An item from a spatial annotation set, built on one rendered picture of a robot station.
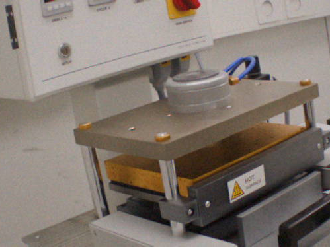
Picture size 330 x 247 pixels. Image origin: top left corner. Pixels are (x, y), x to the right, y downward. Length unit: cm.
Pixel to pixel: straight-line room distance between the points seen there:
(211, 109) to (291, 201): 15
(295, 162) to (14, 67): 38
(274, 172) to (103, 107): 28
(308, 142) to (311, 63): 94
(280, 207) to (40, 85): 34
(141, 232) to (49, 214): 65
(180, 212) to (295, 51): 107
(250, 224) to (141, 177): 15
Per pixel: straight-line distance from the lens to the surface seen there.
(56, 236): 96
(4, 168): 131
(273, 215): 74
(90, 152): 79
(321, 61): 176
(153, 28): 92
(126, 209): 83
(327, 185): 85
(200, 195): 68
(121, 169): 80
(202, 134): 69
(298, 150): 79
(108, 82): 91
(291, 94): 80
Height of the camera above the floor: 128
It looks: 13 degrees down
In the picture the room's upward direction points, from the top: 10 degrees counter-clockwise
